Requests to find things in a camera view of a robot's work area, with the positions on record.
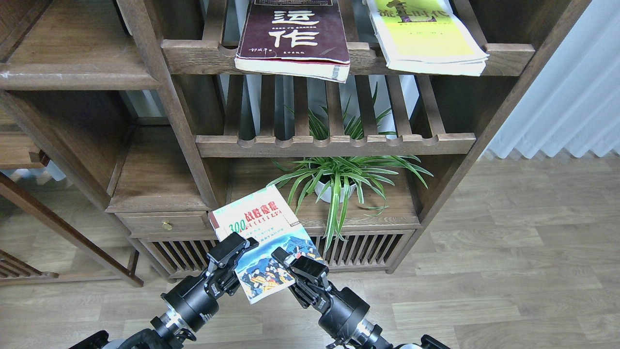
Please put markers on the white plant pot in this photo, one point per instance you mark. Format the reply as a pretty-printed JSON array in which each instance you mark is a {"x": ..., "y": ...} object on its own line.
[{"x": 323, "y": 190}]

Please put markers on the dark wooden bookshelf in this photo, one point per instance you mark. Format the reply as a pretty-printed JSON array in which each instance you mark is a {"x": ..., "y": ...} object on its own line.
[{"x": 139, "y": 103}]

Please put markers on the green spider plant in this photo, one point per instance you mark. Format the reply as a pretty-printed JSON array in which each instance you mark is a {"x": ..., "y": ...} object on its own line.
[{"x": 371, "y": 171}]

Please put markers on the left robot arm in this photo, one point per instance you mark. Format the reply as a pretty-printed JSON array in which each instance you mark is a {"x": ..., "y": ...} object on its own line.
[{"x": 145, "y": 339}]

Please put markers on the white curtain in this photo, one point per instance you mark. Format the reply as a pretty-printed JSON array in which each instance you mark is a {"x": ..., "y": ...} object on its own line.
[{"x": 573, "y": 106}]

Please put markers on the colourful cover paperback book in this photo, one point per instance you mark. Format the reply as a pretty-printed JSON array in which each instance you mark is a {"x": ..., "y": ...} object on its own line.
[{"x": 265, "y": 216}]

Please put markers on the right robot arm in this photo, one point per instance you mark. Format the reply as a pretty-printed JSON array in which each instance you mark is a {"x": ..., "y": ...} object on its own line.
[{"x": 387, "y": 341}]

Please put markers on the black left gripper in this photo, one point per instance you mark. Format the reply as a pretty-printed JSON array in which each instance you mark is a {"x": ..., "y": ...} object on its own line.
[{"x": 192, "y": 302}]

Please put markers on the maroon book white characters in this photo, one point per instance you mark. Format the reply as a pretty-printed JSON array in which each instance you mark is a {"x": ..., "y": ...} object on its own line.
[{"x": 301, "y": 38}]

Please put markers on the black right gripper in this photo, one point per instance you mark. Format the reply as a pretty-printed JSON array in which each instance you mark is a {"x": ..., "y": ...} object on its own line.
[{"x": 343, "y": 312}]

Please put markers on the yellow green book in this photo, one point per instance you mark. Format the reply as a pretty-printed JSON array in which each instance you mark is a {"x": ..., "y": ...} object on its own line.
[{"x": 425, "y": 37}]

